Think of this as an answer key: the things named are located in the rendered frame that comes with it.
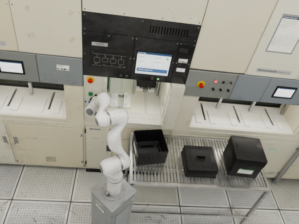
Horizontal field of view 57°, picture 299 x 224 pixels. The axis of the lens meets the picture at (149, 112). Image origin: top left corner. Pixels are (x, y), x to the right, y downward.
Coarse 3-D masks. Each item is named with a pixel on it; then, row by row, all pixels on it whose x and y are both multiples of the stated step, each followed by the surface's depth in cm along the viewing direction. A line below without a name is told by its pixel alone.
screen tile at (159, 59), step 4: (156, 56) 224; (156, 60) 227; (160, 60) 227; (164, 60) 227; (168, 60) 227; (156, 64) 229; (160, 64) 229; (164, 64) 230; (168, 64) 230; (164, 68) 232
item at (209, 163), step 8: (184, 152) 260; (192, 152) 259; (200, 152) 260; (208, 152) 262; (184, 160) 258; (192, 160) 252; (200, 160) 253; (208, 160) 255; (184, 168) 256; (192, 168) 245; (200, 168) 247; (208, 168) 248; (216, 168) 249; (192, 176) 251; (200, 176) 252; (208, 176) 252
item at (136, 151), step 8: (136, 136) 266; (144, 136) 268; (152, 136) 270; (160, 136) 270; (136, 144) 249; (144, 144) 270; (152, 144) 268; (160, 144) 271; (136, 152) 250; (144, 152) 263; (152, 152) 243; (160, 152) 245; (136, 160) 252; (144, 160) 249; (152, 160) 251; (160, 160) 254
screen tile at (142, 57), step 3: (138, 57) 224; (141, 57) 224; (144, 57) 224; (147, 57) 224; (153, 57) 224; (150, 60) 226; (138, 63) 228; (141, 63) 228; (144, 63) 228; (147, 63) 228; (150, 63) 228; (141, 66) 230; (144, 66) 230; (147, 66) 230; (150, 66) 230
